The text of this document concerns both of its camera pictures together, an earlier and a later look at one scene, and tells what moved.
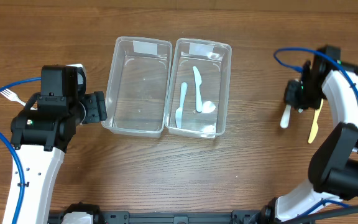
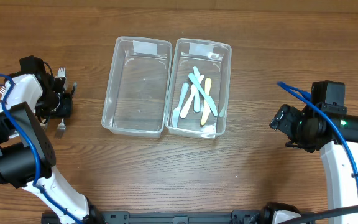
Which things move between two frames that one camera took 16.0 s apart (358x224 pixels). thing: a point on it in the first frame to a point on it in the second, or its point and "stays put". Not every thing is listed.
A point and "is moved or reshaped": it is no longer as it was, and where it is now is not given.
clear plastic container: x=212 y=59 stays put
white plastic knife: x=285 y=119 is moved or reshaped
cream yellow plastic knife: x=315 y=128 is moved or reshaped
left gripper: x=96 y=107 to x=64 y=106
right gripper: x=295 y=94 to x=282 y=118
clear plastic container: x=138 y=86 stays put
